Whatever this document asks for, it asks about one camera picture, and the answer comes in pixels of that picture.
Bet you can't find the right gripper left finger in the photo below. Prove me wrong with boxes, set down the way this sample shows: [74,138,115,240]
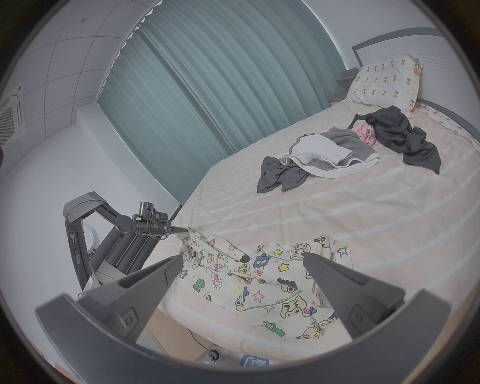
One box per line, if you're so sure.
[77,255,185,340]

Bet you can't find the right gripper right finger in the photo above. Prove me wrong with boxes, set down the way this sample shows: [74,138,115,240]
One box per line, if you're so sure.
[302,252,406,340]

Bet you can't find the white printed pyjama top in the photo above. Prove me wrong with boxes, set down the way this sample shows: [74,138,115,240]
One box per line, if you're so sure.
[176,226,354,340]

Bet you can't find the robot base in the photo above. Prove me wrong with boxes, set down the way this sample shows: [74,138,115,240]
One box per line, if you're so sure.
[195,343,271,370]

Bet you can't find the bed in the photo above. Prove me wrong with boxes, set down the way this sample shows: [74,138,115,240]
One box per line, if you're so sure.
[157,28,480,365]

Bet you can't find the blue-green curtain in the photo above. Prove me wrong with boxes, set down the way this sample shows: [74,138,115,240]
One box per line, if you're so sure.
[97,29,241,206]
[139,0,349,154]

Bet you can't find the dark grey garment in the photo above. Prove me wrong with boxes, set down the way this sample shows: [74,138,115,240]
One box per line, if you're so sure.
[257,155,310,194]

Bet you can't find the grey and white garment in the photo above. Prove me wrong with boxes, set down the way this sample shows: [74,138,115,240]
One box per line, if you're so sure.
[287,127,381,179]

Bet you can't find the pink garment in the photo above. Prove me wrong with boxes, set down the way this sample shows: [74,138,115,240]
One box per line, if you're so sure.
[350,120,378,147]

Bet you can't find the black garment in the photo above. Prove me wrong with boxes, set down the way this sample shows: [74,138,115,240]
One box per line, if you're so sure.
[364,105,442,175]

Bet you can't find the white ceiling air conditioner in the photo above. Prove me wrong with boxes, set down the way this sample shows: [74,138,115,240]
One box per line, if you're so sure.
[0,84,27,148]

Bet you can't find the grey bedside table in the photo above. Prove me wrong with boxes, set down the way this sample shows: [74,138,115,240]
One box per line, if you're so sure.
[329,67,361,104]

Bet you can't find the white printed pillow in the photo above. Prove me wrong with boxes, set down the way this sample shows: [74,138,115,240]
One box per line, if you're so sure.
[346,54,424,114]

